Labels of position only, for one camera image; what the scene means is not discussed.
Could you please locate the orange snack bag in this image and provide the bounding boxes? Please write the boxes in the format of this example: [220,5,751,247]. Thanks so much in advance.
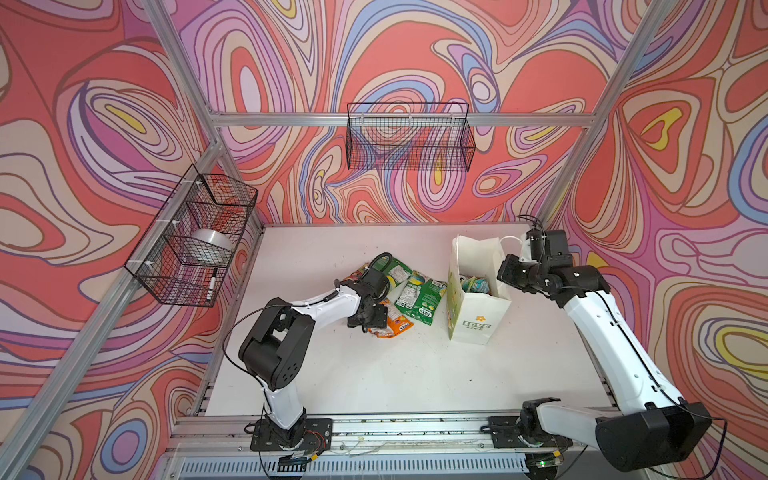
[369,299,414,339]

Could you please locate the green snack bag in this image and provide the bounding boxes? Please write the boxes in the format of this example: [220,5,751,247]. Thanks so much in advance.
[395,271,447,326]
[371,254,413,289]

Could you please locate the white paper bag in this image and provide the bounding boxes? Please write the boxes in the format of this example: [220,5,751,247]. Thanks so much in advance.
[446,235,512,345]

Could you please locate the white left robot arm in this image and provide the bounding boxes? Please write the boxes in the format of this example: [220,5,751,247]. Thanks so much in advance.
[222,252,394,454]

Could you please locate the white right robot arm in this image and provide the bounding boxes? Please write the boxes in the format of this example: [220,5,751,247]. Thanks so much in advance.
[497,215,717,472]

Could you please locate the teal snack bag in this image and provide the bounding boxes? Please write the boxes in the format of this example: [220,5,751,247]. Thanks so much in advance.
[459,275,491,294]

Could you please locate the silver tape roll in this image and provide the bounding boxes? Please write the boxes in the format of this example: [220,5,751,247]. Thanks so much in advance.
[191,228,235,251]

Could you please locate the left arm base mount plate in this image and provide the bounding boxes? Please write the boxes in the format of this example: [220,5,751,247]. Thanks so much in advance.
[244,418,333,453]

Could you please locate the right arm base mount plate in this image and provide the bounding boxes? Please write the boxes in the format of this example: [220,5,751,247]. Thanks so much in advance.
[480,416,544,449]

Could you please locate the aluminium frame post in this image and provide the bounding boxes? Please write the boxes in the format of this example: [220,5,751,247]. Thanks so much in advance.
[537,0,676,229]

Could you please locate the black wire basket back wall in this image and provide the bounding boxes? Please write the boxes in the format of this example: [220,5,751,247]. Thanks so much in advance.
[345,100,476,172]

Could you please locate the black wire basket wall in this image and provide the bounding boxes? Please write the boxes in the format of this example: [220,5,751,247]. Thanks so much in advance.
[124,166,258,308]
[345,100,476,172]

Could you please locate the black wire basket left wall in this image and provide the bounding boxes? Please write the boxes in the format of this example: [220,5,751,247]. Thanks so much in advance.
[124,166,258,308]

